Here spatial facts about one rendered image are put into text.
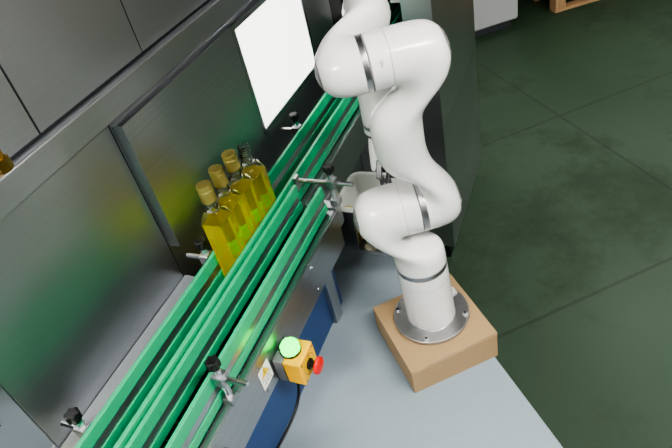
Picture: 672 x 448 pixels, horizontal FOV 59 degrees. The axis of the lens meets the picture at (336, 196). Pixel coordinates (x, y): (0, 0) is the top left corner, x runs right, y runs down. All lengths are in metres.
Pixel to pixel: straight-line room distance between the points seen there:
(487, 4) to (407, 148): 3.70
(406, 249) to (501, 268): 1.53
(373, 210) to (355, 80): 0.35
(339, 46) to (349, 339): 0.90
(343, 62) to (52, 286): 0.69
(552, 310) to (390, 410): 1.30
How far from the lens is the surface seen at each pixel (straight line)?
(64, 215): 1.24
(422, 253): 1.33
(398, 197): 1.24
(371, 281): 1.77
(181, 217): 1.45
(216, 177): 1.33
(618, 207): 3.15
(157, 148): 1.37
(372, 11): 1.08
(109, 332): 1.38
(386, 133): 1.08
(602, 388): 2.46
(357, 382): 1.56
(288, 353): 1.32
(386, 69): 0.98
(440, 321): 1.48
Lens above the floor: 2.02
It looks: 37 degrees down
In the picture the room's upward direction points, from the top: 14 degrees counter-clockwise
